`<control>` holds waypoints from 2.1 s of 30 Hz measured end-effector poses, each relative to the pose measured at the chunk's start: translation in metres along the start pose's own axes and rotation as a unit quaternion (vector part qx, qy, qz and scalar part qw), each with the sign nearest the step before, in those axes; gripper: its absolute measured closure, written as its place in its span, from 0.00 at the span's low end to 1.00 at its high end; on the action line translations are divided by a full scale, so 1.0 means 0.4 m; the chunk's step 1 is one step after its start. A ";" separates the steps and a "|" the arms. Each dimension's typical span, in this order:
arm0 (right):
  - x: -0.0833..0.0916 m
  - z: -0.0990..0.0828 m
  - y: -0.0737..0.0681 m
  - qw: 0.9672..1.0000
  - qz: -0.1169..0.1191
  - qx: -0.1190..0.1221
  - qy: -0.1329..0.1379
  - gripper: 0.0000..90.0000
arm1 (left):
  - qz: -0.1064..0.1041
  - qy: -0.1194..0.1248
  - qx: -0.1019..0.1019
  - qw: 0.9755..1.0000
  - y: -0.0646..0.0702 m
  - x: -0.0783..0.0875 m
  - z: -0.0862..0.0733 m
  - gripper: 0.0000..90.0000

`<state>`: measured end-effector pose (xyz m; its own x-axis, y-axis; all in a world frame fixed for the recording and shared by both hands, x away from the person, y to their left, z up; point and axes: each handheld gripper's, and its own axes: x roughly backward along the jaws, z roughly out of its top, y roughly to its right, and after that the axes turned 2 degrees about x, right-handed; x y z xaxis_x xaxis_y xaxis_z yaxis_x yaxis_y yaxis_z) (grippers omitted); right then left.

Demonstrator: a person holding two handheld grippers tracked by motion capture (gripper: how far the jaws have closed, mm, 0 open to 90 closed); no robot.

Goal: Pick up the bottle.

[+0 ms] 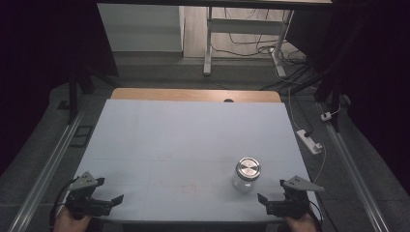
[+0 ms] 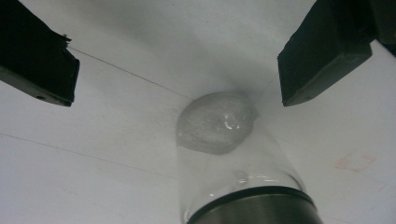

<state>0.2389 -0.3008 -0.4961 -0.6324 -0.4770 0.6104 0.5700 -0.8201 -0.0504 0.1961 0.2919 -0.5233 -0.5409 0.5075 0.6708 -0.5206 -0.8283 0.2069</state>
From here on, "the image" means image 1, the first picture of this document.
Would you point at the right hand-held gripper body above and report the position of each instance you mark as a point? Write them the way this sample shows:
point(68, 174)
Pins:
point(291, 201)

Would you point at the clear glass jar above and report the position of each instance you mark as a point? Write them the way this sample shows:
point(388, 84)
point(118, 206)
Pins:
point(242, 183)

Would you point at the white desk frame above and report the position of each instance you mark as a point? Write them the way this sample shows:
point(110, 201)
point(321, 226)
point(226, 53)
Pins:
point(240, 27)

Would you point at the wooden table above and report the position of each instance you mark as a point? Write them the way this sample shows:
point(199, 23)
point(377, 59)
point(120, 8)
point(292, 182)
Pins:
point(180, 94)

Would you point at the aluminium floor rail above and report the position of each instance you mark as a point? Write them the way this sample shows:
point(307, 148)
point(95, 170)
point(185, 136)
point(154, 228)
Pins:
point(354, 174)
point(48, 170)

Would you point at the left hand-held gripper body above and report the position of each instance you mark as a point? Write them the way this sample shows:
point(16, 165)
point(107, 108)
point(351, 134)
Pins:
point(83, 193)

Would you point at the black floor plate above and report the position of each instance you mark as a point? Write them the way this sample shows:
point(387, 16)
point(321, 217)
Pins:
point(82, 136)

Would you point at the pale blue table mat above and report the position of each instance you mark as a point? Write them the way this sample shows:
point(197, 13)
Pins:
point(193, 151)

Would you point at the black curtain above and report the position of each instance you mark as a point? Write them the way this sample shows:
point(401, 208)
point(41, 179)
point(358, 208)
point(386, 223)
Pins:
point(374, 80)
point(42, 64)

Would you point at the black metal stand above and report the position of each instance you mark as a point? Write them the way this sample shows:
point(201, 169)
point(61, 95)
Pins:
point(73, 93)
point(333, 93)

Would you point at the white power strip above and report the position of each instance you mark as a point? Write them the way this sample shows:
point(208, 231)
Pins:
point(308, 141)

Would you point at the small white plug adapter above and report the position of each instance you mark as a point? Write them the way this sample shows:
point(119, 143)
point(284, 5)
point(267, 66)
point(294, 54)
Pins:
point(326, 116)

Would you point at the person's right hand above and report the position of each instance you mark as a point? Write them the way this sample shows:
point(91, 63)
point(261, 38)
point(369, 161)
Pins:
point(299, 224)

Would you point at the person's left hand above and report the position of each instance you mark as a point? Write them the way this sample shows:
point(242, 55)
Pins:
point(69, 224)

